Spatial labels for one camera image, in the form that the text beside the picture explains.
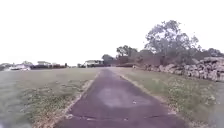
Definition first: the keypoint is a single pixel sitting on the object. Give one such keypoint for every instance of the dark trees and bushes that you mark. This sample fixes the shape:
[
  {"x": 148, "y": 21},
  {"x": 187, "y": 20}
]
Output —
[{"x": 126, "y": 56}]

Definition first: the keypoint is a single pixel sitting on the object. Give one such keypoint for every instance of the white building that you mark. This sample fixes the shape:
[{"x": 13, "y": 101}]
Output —
[{"x": 93, "y": 62}]

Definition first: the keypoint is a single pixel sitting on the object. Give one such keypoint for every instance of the dark grey asphalt path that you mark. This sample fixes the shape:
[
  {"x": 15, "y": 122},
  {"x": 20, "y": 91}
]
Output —
[{"x": 115, "y": 100}]

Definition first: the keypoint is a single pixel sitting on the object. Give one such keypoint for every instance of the wide grass field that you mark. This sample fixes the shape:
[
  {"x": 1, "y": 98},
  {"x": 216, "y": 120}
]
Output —
[{"x": 36, "y": 91}]

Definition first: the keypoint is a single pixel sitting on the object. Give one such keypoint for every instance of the row of distant houses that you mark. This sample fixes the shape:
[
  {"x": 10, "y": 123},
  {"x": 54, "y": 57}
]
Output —
[{"x": 30, "y": 65}]

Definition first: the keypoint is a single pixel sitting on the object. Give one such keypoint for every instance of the grass strip beside wall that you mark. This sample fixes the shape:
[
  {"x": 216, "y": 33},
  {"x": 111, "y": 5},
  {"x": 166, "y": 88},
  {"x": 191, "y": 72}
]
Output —
[{"x": 180, "y": 90}]

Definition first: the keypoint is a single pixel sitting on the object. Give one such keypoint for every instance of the rough stone wall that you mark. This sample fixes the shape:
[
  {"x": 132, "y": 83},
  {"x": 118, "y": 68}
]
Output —
[{"x": 200, "y": 68}]

